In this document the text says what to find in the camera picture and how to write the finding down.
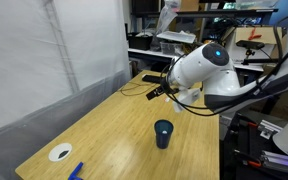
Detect black stereo camera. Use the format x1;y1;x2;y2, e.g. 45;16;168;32
236;39;266;51

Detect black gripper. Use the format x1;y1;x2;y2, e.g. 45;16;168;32
145;83;180;101

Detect white workbench shelf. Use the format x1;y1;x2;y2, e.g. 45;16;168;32
127;48;265;73

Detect black storage bin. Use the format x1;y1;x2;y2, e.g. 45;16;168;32
127;32;153;51

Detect red handled bar clamp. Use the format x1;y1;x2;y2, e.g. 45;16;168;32
235;151;263;168

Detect cardboard box with red clamp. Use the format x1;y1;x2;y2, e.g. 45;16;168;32
233;25;283;45

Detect black computer keyboard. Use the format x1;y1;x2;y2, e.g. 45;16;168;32
141;74;168;85

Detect silver aluminium extrusion rails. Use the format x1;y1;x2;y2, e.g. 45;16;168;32
260;149;288;177

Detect clear plastic container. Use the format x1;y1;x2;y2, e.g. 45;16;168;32
159;41;187;58

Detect thin black keyboard cable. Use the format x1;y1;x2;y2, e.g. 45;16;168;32
118;81;162;98

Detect silver metal bracket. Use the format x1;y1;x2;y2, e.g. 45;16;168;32
257;119;283;140

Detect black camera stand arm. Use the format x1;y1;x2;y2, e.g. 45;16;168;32
242;49;285;72

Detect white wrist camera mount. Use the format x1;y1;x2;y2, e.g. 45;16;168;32
172;87;201;114

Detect dark blue plastic cup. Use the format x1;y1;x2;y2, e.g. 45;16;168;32
153;119;174;150

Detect clear plastic bag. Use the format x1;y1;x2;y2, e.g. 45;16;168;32
150;0;182;51

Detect white tape roll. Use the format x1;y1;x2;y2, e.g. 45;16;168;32
47;142;74;163

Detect white translucent curtain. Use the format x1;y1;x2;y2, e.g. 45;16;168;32
0;0;133;180

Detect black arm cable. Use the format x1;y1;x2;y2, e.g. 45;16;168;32
159;13;288;118

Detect white flat tray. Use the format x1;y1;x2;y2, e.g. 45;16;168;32
156;30;197;44

